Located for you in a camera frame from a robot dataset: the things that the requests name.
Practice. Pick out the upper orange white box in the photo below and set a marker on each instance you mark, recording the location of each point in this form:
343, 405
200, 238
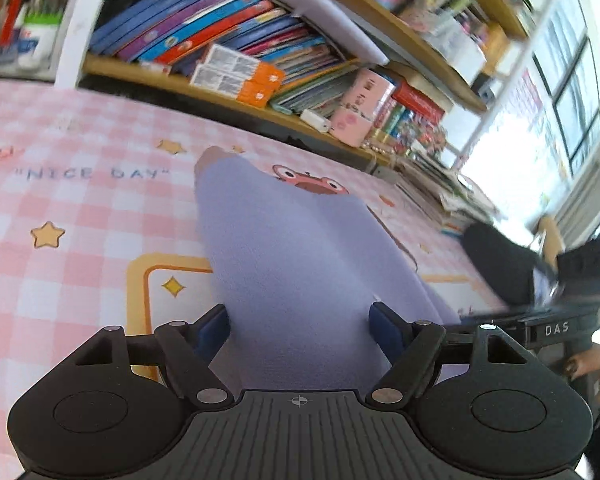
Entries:
243, 66

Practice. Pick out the white can with green lid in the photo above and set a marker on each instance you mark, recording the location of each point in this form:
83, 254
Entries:
37, 39

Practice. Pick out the row of leaning books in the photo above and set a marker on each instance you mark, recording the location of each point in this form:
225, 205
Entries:
172, 36

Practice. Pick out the red tassel ornament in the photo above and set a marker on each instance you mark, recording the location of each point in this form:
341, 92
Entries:
8, 26

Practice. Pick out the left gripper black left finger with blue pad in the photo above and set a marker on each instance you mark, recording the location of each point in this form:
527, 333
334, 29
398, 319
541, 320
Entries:
183, 353

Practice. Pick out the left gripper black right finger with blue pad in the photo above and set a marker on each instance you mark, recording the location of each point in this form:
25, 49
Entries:
421, 354

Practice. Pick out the purple and pink knit sweater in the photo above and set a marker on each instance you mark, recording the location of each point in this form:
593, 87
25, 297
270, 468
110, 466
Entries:
297, 273

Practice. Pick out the small white eraser box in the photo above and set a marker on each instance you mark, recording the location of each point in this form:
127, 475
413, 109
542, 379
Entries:
315, 121

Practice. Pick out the pink checkered table mat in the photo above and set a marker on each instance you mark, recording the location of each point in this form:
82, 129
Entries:
97, 225

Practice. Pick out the stack of magazines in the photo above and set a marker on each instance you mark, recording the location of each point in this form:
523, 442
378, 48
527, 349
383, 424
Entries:
450, 202

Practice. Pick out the pink patterned cup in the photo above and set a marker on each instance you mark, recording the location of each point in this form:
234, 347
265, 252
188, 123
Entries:
359, 107

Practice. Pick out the wooden bookshelf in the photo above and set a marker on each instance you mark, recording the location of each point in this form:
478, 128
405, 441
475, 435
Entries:
442, 54

